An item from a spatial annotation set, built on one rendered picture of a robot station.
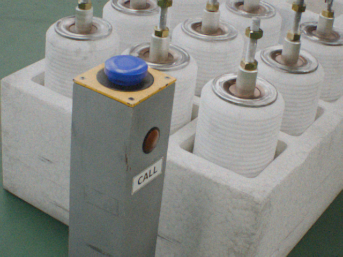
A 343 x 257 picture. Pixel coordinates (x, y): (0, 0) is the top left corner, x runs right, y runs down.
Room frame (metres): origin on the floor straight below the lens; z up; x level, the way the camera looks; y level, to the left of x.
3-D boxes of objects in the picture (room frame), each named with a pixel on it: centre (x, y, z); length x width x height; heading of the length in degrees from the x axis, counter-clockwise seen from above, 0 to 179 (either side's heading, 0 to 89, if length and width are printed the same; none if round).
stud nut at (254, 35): (0.72, -0.08, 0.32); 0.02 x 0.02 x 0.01; 59
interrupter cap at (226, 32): (0.88, -0.04, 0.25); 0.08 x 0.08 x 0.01
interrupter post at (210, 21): (0.88, -0.04, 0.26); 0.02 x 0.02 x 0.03
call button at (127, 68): (0.59, 0.05, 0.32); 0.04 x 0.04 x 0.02
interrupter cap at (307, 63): (0.82, -0.14, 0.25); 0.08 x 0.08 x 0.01
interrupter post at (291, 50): (0.82, -0.14, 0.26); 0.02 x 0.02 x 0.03
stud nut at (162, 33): (0.78, 0.02, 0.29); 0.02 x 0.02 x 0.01; 72
